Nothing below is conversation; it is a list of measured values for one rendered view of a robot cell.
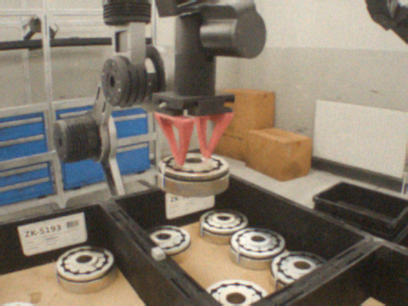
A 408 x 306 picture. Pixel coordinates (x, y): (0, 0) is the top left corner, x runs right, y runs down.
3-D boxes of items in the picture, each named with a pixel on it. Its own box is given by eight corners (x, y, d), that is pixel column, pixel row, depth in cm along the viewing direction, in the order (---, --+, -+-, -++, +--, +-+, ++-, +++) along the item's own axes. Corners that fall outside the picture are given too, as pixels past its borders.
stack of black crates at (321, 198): (300, 278, 163) (311, 196, 150) (330, 255, 182) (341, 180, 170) (372, 312, 134) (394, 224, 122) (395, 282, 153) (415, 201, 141)
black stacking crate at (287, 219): (111, 251, 68) (105, 201, 65) (226, 217, 84) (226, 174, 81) (226, 391, 37) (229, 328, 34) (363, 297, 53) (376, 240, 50)
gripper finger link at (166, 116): (221, 164, 49) (224, 99, 47) (181, 175, 45) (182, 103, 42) (191, 153, 54) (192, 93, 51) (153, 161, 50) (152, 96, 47)
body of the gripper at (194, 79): (236, 107, 49) (239, 54, 47) (178, 114, 42) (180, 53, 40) (206, 100, 53) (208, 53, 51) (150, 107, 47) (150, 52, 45)
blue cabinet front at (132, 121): (64, 189, 229) (55, 110, 214) (149, 168, 275) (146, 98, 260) (66, 190, 227) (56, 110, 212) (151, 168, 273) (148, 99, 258)
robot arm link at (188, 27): (198, 13, 48) (167, 9, 44) (233, 10, 43) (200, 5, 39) (198, 59, 50) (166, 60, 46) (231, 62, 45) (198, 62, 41)
